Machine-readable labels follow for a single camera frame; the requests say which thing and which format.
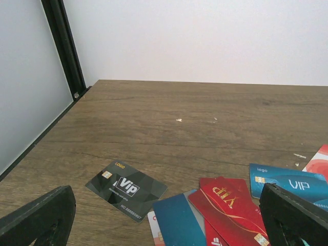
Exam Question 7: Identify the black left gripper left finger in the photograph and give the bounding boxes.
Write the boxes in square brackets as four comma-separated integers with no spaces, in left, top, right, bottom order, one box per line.
[1,186,76,245]

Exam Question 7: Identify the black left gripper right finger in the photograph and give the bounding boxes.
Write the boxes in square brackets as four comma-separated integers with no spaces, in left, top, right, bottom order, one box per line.
[259,183,327,245]

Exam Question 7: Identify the blue VIP card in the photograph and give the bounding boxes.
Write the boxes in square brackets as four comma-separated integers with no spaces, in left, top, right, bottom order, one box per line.
[249,163,327,210]

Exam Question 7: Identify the red VIP card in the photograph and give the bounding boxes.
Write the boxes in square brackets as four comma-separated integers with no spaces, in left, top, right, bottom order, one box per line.
[188,176,270,245]

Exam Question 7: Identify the white red circle card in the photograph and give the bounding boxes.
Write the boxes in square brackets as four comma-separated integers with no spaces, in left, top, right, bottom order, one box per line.
[302,144,328,181]

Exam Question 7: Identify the black VIP card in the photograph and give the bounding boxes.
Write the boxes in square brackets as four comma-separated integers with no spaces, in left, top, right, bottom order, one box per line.
[86,160,168,223]

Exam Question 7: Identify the white card with chip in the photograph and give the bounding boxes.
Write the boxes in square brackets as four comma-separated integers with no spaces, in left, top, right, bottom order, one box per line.
[148,211,165,246]

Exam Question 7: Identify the dark blue card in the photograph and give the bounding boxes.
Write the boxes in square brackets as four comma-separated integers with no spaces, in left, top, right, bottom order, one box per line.
[153,190,207,246]

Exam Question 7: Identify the black left frame post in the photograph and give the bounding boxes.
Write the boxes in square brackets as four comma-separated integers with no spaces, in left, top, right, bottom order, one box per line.
[41,0,89,101]

